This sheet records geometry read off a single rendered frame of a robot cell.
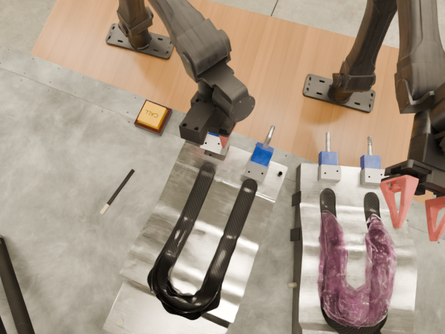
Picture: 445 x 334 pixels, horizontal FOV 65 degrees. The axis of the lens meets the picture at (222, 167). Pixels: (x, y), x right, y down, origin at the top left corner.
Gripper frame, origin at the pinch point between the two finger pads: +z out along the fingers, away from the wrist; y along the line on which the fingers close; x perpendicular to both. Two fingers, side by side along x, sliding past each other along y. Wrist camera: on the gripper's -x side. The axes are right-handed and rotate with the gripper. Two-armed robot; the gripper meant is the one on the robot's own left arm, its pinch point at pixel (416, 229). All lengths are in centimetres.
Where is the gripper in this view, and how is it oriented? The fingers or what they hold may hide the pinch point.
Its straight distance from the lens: 61.9
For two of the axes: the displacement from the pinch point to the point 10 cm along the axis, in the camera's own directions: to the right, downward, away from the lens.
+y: 9.4, 3.3, 1.0
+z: -3.0, 9.2, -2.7
